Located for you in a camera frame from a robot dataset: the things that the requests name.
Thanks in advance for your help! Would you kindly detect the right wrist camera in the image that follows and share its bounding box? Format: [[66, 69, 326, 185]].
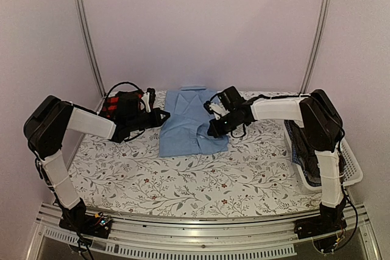
[[204, 100, 228, 120]]

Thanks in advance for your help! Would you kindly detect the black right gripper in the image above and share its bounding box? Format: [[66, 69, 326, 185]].
[[208, 110, 244, 138]]

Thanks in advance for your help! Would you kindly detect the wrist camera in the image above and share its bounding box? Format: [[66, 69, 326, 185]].
[[204, 100, 228, 120], [142, 88, 156, 113]]

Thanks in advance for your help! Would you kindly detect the aluminium frame post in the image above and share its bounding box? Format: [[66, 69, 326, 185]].
[[299, 0, 331, 94], [74, 0, 106, 97]]

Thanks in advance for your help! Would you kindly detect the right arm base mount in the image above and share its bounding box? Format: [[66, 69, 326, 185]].
[[294, 212, 347, 239]]

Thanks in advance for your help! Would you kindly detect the black striped shirt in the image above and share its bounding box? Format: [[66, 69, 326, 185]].
[[288, 121, 321, 184]]

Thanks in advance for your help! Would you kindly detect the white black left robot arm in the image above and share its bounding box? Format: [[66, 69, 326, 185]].
[[23, 88, 170, 232]]

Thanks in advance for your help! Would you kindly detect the light blue long sleeve shirt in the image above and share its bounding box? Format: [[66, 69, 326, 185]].
[[159, 86, 229, 157]]

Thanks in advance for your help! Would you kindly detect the floral patterned table cloth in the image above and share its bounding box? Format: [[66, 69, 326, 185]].
[[69, 119, 322, 218]]

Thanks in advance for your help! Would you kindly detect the red black plaid shirt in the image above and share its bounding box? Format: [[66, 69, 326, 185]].
[[99, 90, 144, 121]]

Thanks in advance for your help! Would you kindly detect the left aluminium frame post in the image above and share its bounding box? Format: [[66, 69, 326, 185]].
[[74, 0, 106, 97]]

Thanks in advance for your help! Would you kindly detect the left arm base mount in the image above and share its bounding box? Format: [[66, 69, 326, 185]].
[[59, 211, 113, 239]]

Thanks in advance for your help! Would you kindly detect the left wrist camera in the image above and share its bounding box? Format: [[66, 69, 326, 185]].
[[142, 88, 156, 113]]

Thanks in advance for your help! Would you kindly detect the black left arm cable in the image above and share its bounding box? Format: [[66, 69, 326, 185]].
[[103, 82, 143, 99]]

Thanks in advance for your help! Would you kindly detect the right aluminium frame post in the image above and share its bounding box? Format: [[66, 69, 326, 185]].
[[299, 0, 331, 94]]

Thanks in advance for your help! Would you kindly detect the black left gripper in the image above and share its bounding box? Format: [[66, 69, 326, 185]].
[[128, 107, 170, 132]]

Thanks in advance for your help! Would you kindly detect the blue checked shirt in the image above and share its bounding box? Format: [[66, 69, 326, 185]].
[[284, 120, 321, 187]]

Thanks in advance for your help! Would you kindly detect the aluminium front rail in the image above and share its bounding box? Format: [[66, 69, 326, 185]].
[[26, 203, 385, 259]]

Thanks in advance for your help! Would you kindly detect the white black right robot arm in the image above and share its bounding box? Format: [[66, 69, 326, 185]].
[[204, 86, 346, 233]]

